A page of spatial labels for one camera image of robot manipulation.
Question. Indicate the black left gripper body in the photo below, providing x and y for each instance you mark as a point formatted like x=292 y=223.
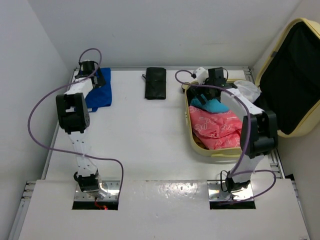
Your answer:
x=100 y=80

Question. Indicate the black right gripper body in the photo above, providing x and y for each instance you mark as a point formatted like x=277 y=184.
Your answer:
x=206 y=90

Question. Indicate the turquoise t-shirt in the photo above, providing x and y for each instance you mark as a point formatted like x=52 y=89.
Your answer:
x=212 y=106

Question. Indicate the blue towel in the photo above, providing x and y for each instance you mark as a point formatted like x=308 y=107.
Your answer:
x=100 y=97

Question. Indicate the pink patterned garment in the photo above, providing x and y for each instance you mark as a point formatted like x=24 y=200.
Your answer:
x=216 y=130

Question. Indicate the brown garment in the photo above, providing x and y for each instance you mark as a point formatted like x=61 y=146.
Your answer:
x=198 y=141

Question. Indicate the white plastic bag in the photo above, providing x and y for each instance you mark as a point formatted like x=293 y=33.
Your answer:
x=249 y=90

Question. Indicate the black pouch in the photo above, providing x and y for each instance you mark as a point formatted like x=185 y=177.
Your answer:
x=155 y=83

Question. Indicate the pale yellow suitcase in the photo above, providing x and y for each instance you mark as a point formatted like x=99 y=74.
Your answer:
x=289 y=82

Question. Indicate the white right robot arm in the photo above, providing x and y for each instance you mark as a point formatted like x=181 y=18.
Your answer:
x=258 y=127

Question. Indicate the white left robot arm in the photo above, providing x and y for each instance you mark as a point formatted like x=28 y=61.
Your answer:
x=74 y=119

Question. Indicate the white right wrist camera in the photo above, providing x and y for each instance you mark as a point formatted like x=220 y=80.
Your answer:
x=201 y=75

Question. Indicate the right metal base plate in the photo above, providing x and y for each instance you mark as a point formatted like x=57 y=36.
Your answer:
x=217 y=192

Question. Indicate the metal base plate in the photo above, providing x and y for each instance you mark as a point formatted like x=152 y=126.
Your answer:
x=110 y=190
x=217 y=192

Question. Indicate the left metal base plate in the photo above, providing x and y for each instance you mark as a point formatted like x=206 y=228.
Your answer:
x=110 y=190

